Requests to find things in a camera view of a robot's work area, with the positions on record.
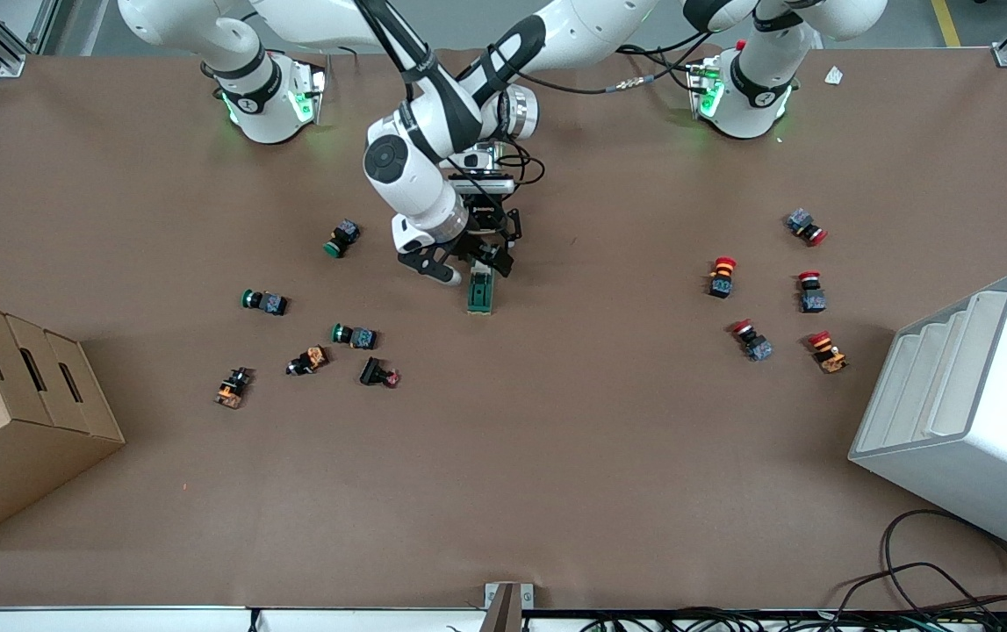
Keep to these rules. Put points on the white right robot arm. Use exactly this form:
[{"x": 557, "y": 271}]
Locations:
[{"x": 415, "y": 189}]

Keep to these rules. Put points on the green push button switch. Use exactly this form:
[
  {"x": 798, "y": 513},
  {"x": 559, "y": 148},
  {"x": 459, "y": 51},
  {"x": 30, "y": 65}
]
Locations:
[
  {"x": 343, "y": 235},
  {"x": 358, "y": 337},
  {"x": 268, "y": 303}
]

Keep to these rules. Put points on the small white paper scrap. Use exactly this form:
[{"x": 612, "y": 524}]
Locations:
[{"x": 834, "y": 76}]

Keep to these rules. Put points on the white table edge rail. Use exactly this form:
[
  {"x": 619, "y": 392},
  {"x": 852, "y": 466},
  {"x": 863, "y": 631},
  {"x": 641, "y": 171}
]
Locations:
[{"x": 117, "y": 621}]

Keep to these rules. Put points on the red mushroom button orange body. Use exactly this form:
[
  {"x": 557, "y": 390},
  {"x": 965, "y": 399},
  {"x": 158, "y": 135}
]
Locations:
[
  {"x": 828, "y": 355},
  {"x": 721, "y": 281}
]

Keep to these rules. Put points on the red mushroom button grey body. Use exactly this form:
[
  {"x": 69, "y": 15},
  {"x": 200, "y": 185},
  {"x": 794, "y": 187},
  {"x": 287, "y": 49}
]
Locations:
[
  {"x": 803, "y": 223},
  {"x": 756, "y": 345},
  {"x": 812, "y": 298}
]

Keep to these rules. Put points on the white plastic stepped rack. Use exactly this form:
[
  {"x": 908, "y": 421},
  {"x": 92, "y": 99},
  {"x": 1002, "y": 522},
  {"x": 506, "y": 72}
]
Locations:
[{"x": 995, "y": 456}]

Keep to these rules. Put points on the grey metal bracket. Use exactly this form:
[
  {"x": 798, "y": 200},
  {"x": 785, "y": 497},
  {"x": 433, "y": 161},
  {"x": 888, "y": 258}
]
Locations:
[{"x": 507, "y": 601}]

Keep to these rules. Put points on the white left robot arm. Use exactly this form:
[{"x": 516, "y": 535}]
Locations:
[{"x": 766, "y": 79}]

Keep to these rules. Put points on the black selector switch orange body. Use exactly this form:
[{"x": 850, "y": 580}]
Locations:
[
  {"x": 310, "y": 359},
  {"x": 233, "y": 389}
]

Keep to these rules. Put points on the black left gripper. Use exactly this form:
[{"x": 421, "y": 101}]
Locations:
[{"x": 484, "y": 216}]

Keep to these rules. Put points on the green load switch white lever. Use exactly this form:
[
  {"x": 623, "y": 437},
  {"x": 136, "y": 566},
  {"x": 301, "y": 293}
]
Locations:
[{"x": 481, "y": 298}]

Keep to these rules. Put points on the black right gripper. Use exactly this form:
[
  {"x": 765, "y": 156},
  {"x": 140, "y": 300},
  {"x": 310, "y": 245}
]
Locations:
[{"x": 471, "y": 248}]

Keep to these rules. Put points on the brown paper table mat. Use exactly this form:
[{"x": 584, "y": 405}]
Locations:
[{"x": 556, "y": 439}]

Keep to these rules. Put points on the black switch with red button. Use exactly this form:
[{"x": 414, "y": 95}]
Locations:
[{"x": 373, "y": 372}]

